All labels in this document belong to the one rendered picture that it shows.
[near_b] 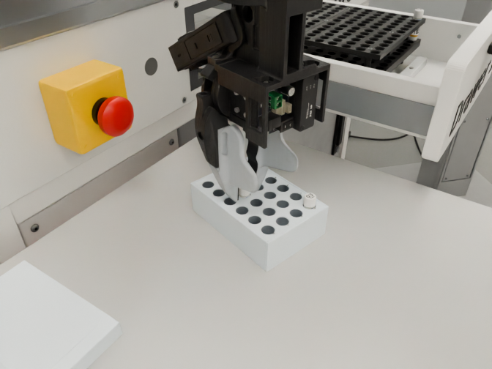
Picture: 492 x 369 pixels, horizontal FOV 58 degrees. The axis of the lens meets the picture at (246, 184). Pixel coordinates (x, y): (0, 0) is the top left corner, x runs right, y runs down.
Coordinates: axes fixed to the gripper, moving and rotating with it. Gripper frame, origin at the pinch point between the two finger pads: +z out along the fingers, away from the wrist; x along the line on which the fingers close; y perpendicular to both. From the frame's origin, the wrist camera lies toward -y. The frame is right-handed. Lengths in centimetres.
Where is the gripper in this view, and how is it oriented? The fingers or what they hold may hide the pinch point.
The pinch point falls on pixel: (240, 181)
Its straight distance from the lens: 46.2
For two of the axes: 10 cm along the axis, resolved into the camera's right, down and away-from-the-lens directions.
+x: 7.6, -3.8, 5.2
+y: 6.5, 4.5, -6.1
